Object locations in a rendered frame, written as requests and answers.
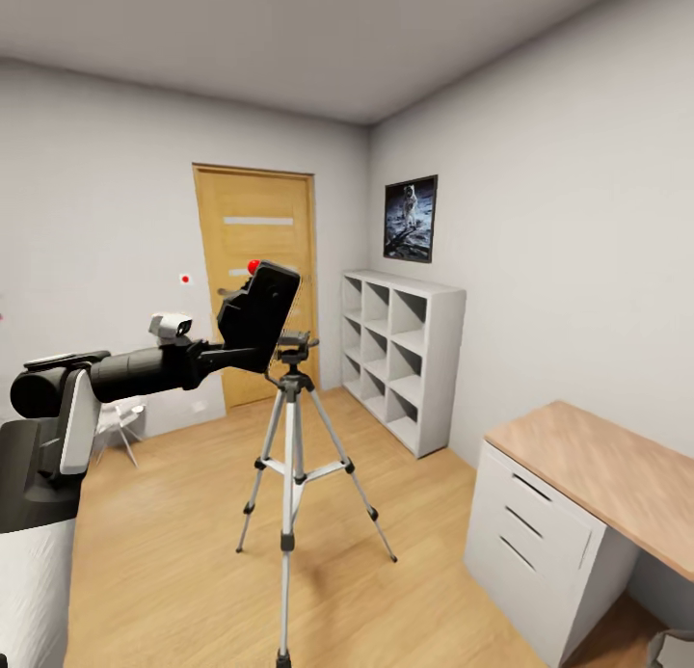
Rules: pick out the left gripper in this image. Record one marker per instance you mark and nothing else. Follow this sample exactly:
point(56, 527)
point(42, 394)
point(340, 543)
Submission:
point(167, 367)

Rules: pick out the bookcase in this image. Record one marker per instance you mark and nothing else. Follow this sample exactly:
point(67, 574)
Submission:
point(381, 342)

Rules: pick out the digital camera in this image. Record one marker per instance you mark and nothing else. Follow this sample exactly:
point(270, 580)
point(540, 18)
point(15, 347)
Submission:
point(253, 316)

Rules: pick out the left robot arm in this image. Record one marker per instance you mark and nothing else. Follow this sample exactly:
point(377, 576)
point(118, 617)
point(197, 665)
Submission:
point(44, 458)

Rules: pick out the painting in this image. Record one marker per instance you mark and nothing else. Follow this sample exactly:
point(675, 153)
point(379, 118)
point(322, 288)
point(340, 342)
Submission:
point(409, 219)

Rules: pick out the door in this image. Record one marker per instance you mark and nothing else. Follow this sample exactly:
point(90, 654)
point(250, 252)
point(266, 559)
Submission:
point(249, 214)

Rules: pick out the desk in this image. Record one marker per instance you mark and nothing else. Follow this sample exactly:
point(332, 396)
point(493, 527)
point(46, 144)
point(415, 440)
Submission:
point(563, 503)

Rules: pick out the camera tripod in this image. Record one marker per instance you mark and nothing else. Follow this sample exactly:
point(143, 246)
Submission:
point(295, 477)

